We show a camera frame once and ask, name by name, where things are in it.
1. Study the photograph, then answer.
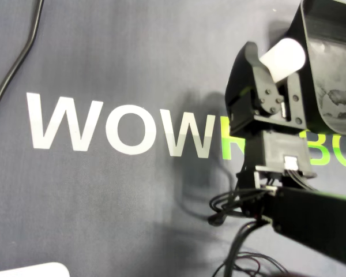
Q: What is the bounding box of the white plastic tube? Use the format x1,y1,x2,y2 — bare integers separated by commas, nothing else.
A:
258,37,307,83

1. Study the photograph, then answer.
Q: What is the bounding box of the black lamp power cable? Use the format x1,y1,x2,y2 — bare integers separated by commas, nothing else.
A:
0,0,46,125

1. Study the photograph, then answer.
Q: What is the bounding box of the black arm wire bundle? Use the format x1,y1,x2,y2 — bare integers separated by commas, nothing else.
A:
208,170,289,277

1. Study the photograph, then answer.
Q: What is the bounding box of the white desk lamp base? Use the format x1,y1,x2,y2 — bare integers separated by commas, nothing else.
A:
0,261,71,277

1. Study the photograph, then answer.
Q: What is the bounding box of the dark grey printed desk mat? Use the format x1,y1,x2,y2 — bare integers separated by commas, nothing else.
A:
0,0,346,277

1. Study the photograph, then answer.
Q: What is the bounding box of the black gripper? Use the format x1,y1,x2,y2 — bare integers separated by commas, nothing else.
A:
224,41,307,139

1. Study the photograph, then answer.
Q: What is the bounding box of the black plastic tray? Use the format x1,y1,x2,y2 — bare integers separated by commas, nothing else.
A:
288,0,346,137

